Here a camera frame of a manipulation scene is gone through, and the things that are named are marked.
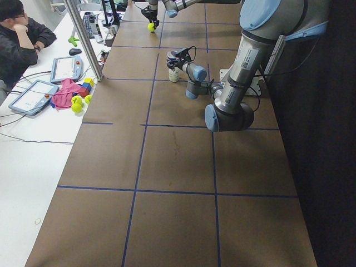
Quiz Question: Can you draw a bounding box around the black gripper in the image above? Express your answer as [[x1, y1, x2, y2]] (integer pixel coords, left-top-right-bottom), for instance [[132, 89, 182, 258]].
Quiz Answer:
[[166, 51, 185, 70], [141, 4, 160, 28]]

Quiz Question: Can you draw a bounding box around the white tennis ball can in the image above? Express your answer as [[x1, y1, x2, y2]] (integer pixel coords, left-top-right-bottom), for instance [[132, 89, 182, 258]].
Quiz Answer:
[[168, 68, 179, 83]]

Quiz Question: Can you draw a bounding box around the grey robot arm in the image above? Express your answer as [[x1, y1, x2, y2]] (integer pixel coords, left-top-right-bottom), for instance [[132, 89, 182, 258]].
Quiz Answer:
[[167, 1, 330, 132], [141, 0, 244, 29]]

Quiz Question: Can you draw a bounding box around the spare yellow tennis ball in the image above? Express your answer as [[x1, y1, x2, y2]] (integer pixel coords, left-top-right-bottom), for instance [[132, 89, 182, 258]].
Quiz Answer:
[[71, 103, 83, 113]]

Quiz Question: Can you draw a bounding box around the steel cup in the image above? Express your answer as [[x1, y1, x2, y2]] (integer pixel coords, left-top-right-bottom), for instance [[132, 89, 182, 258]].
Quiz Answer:
[[108, 25, 117, 35]]

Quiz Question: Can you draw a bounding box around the clear water bottle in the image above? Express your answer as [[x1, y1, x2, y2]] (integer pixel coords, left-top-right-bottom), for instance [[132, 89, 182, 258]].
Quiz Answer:
[[92, 16, 102, 42]]

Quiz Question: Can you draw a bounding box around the black keyboard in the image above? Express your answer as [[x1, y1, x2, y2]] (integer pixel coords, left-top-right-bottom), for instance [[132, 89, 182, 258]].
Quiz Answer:
[[82, 12, 94, 39]]

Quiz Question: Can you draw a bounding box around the green plastic tool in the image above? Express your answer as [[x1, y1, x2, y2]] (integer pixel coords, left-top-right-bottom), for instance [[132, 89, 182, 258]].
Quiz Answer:
[[68, 36, 79, 47]]

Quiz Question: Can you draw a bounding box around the black computer mouse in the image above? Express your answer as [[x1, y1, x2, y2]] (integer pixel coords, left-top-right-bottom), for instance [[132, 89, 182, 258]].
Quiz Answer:
[[68, 48, 82, 56]]

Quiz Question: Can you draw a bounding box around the yellow block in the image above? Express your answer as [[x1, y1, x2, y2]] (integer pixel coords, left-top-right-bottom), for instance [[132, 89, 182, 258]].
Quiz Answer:
[[83, 78, 95, 88]]

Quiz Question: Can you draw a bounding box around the blue block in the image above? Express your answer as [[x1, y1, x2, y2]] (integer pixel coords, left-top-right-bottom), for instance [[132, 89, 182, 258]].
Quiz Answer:
[[81, 82, 92, 92]]

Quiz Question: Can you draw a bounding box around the red block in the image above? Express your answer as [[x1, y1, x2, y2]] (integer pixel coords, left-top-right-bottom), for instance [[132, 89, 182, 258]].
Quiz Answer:
[[78, 87, 90, 98]]

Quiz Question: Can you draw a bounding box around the blue teach pendant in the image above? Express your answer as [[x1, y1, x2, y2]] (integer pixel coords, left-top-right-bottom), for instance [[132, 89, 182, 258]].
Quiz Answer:
[[8, 80, 59, 116], [50, 56, 83, 84]]

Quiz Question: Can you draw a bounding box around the pink cloth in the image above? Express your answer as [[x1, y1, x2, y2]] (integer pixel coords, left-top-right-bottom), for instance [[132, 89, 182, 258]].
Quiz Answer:
[[51, 78, 81, 110]]

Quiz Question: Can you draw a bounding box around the brown paper table cover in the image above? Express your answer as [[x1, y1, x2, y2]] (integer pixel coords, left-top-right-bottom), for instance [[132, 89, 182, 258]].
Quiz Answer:
[[26, 3, 316, 266]]

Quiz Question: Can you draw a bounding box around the person in dark jacket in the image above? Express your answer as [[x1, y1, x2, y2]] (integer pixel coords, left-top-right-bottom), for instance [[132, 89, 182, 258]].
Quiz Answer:
[[1, 1, 57, 88]]

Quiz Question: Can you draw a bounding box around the rubber band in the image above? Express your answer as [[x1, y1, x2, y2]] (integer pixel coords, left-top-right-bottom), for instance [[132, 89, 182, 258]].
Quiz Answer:
[[34, 218, 41, 225]]

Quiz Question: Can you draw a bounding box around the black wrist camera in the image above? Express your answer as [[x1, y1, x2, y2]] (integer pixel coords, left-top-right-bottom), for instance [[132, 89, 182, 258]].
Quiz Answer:
[[176, 48, 190, 58]]

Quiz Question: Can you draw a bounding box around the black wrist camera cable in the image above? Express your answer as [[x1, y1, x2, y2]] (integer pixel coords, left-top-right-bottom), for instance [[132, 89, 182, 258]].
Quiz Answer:
[[183, 45, 197, 61]]

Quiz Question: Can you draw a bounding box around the aluminium frame post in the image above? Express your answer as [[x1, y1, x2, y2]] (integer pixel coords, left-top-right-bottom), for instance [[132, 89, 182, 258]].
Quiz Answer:
[[64, 0, 103, 82]]

